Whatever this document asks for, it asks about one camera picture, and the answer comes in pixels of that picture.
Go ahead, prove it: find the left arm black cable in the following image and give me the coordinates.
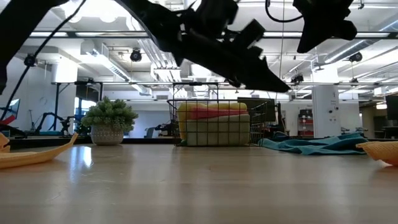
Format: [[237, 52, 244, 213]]
[[0, 0, 88, 122]]

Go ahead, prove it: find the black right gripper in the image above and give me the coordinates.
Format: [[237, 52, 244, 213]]
[[294, 0, 359, 54]]

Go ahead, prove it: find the yellow microfiber towel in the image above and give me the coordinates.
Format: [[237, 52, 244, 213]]
[[177, 101, 249, 141]]

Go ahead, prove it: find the black tripod stand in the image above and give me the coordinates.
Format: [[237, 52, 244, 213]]
[[54, 82, 60, 131]]

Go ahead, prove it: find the black overhead frame beam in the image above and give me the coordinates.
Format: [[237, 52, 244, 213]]
[[29, 30, 398, 40]]

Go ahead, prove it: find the artificial green potted plant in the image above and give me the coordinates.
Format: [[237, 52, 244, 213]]
[[80, 96, 139, 146]]

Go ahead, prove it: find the red padded bar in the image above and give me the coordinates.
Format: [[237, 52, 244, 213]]
[[0, 114, 20, 127]]

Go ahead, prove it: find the orange microfiber towel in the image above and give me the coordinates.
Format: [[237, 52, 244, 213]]
[[356, 140, 398, 166], [0, 132, 79, 170]]

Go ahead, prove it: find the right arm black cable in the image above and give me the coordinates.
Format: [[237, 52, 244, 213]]
[[265, 0, 304, 24]]

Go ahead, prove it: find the black background gantry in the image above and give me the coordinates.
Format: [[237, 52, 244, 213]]
[[172, 81, 219, 100], [51, 80, 104, 103]]

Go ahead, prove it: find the shelf with red bins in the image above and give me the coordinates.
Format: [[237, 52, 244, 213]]
[[298, 108, 313, 136]]

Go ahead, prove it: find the wire basket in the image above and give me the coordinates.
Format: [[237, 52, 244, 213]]
[[167, 98, 268, 147]]

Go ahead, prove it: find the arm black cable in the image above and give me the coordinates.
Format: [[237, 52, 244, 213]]
[[265, 0, 304, 24], [0, 0, 88, 122]]

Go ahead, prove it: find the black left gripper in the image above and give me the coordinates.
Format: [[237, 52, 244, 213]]
[[173, 0, 292, 94]]

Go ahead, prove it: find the white column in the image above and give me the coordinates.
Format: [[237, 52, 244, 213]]
[[312, 85, 341, 137]]

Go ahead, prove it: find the teal microfiber towel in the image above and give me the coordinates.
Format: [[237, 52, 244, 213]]
[[259, 132, 369, 156]]

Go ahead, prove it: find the pink microfiber towel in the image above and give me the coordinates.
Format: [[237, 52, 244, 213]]
[[189, 107, 249, 121]]

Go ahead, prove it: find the tilted bright monitor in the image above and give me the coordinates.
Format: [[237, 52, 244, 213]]
[[4, 98, 21, 122]]

